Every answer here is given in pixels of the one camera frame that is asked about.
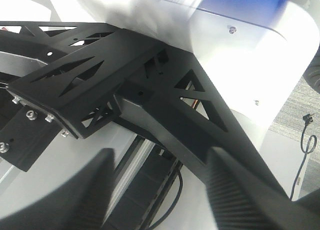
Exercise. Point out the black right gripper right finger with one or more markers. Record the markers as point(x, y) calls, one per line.
point(240, 200)

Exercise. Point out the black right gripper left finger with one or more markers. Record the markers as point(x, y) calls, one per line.
point(80, 203)

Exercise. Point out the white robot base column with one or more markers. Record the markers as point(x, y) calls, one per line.
point(254, 68)

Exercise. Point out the black metal robot frame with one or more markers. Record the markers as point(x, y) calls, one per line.
point(96, 73)

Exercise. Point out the blue towel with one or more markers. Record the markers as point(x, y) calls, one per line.
point(258, 12)

